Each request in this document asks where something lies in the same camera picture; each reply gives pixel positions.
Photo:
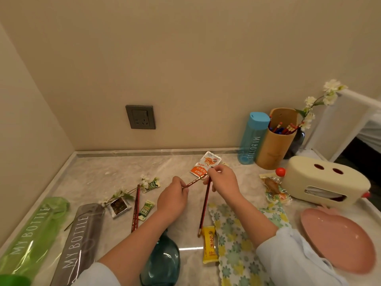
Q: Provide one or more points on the person's right hand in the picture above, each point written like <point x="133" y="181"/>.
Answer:
<point x="224" y="184"/>

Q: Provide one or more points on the person's left hand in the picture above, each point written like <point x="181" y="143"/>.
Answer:
<point x="171" y="202"/>

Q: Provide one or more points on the person's right thumb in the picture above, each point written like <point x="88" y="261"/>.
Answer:
<point x="209" y="179"/>

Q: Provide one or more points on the person's left thumb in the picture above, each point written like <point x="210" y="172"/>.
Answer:
<point x="185" y="191"/>

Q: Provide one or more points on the dark red chopstick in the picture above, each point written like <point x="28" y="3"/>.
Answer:
<point x="204" y="209"/>
<point x="137" y="209"/>
<point x="195" y="181"/>
<point x="134" y="209"/>

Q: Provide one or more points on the orange white sauce packet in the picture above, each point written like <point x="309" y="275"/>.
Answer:
<point x="205" y="163"/>

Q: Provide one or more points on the person's left forearm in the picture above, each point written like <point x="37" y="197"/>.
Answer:
<point x="134" y="247"/>

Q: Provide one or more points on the person's right forearm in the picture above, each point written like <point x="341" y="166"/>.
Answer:
<point x="253" y="218"/>

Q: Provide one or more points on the small green sauce packet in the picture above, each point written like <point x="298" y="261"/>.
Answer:
<point x="146" y="209"/>
<point x="152" y="185"/>

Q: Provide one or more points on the small white flower sprig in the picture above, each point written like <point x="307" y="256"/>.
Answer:
<point x="145" y="182"/>

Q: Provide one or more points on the yellow snack packet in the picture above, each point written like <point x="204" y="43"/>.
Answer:
<point x="209" y="244"/>

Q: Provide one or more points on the blue water bottle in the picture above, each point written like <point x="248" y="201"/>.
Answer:
<point x="253" y="139"/>

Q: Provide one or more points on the clear sausage snack packet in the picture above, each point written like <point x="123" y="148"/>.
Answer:
<point x="275" y="189"/>

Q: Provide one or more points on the white flower sprig with stem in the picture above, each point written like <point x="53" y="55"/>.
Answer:
<point x="117" y="194"/>

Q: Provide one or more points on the dark seasoning packet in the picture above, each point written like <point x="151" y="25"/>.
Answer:
<point x="119" y="206"/>

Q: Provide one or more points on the red ball knob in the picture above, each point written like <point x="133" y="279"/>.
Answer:
<point x="280" y="172"/>

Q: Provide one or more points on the bamboo chopstick holder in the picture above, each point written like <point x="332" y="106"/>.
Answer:
<point x="276" y="145"/>

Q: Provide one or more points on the teal glass vase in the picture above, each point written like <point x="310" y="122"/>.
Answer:
<point x="160" y="263"/>

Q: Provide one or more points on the floral cloth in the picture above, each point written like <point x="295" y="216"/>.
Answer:
<point x="238" y="250"/>

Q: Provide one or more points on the bundle of red chopsticks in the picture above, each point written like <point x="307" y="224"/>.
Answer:
<point x="284" y="128"/>

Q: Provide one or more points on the dark blue vase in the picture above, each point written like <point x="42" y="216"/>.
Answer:
<point x="296" y="143"/>

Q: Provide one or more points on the cream tissue box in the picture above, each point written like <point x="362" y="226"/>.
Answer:
<point x="324" y="178"/>

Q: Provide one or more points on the grey water bottle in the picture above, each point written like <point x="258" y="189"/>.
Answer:
<point x="79" y="244"/>

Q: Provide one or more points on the light blue right sleeve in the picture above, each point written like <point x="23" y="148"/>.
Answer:
<point x="294" y="262"/>

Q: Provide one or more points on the light blue sleeve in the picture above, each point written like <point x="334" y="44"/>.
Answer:
<point x="95" y="275"/>
<point x="294" y="262"/>

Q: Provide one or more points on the light blue left sleeve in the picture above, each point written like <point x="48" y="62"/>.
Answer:
<point x="95" y="275"/>

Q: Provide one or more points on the white flower branch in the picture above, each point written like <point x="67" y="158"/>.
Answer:
<point x="323" y="99"/>

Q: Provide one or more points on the pink plate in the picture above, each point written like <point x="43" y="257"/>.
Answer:
<point x="337" y="239"/>

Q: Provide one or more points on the small red knob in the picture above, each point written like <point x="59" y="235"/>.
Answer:
<point x="366" y="195"/>

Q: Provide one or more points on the green water bottle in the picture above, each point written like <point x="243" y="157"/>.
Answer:
<point x="29" y="238"/>

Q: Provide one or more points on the green bottle lid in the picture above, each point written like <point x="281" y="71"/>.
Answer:
<point x="12" y="280"/>

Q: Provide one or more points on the grey wall socket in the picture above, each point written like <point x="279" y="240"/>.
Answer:
<point x="140" y="117"/>

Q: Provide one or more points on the white furniture frame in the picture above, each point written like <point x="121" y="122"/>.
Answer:
<point x="339" y="122"/>

